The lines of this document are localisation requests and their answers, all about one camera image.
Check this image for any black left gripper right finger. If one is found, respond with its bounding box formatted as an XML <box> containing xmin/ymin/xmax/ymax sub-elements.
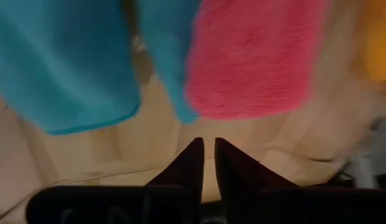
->
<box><xmin>214</xmin><ymin>137</ymin><xmax>386</xmax><ymax>224</ymax></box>

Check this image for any orange microfiber towel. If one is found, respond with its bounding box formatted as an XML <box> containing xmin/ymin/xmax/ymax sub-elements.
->
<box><xmin>354</xmin><ymin>0</ymin><xmax>386</xmax><ymax>83</ymax></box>

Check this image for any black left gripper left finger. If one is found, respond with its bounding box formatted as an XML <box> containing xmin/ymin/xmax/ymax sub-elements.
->
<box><xmin>25</xmin><ymin>137</ymin><xmax>205</xmax><ymax>224</ymax></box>

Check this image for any pink microfiber towel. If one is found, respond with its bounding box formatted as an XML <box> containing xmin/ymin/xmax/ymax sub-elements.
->
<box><xmin>183</xmin><ymin>0</ymin><xmax>332</xmax><ymax>121</ymax></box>

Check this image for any blue microfiber towel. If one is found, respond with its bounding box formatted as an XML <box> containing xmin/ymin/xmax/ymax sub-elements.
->
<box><xmin>0</xmin><ymin>0</ymin><xmax>142</xmax><ymax>136</ymax></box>
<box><xmin>135</xmin><ymin>0</ymin><xmax>201</xmax><ymax>125</ymax></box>

